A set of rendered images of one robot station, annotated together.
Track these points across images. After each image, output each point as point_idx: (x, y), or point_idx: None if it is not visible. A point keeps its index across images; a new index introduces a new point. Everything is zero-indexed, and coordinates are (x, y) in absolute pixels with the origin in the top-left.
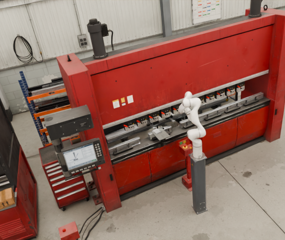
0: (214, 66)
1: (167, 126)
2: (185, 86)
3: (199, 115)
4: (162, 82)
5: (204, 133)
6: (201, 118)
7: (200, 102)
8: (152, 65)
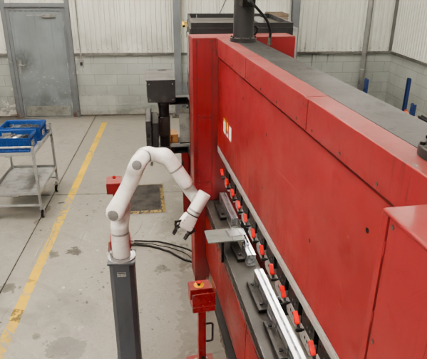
0: (291, 204)
1: (252, 250)
2: (261, 191)
3: (275, 303)
4: (247, 142)
5: (105, 211)
6: (271, 315)
7: (130, 163)
8: (244, 94)
